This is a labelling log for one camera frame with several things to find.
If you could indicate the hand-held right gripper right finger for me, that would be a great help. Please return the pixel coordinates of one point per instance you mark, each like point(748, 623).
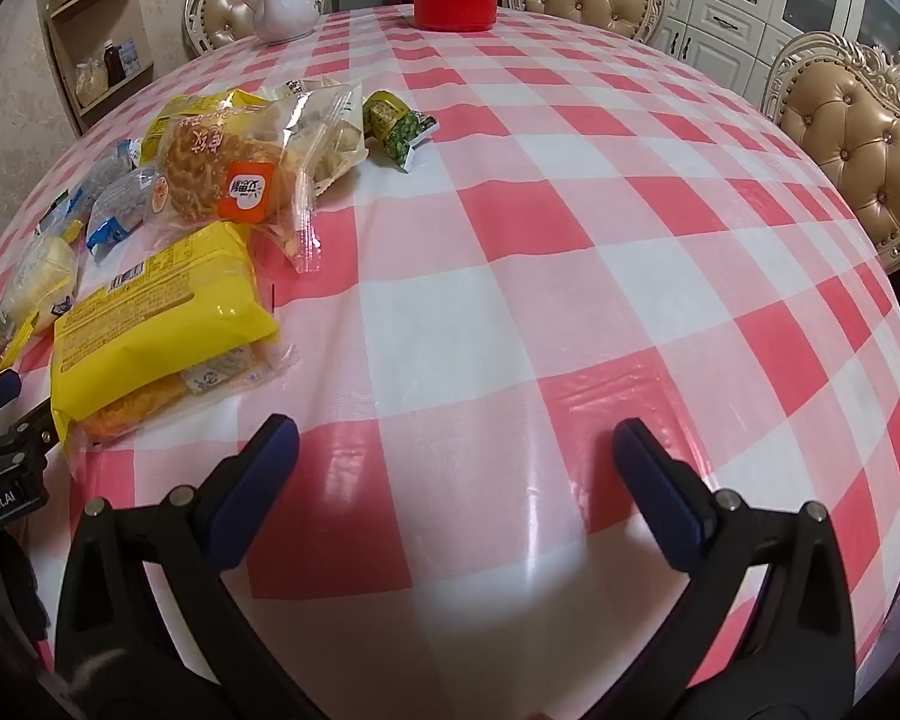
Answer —
point(660, 495)

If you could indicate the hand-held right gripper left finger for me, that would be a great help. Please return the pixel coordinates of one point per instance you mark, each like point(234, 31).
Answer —
point(270, 457)

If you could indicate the green snack packet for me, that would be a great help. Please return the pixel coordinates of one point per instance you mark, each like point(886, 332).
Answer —
point(394, 127)

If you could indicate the pale yellow snack packet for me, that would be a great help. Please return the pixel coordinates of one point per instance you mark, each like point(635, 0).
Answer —
point(34, 292)

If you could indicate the large yellow snack packet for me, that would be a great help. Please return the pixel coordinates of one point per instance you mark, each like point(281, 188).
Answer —
point(157, 322)

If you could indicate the blue grey snack packet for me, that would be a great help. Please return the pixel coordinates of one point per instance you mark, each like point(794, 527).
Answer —
point(101, 172)
point(120, 211)

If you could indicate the red checked tablecloth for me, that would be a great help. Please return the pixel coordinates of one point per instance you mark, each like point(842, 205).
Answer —
point(532, 277)

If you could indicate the bread packet with orange label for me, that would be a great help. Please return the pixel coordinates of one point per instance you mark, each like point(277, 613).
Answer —
point(210, 165)

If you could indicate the pale food bag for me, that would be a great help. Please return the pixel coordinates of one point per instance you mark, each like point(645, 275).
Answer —
point(90, 82)

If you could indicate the brown bottle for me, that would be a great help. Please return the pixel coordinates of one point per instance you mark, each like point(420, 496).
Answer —
point(112, 64)

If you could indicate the small blue box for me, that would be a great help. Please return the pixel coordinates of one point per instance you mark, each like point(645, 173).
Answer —
point(131, 56)

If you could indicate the white ceramic teapot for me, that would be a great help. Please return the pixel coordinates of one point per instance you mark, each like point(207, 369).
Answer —
point(285, 11)

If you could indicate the wooden corner wall shelf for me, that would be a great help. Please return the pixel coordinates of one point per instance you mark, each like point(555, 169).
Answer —
point(131, 90)

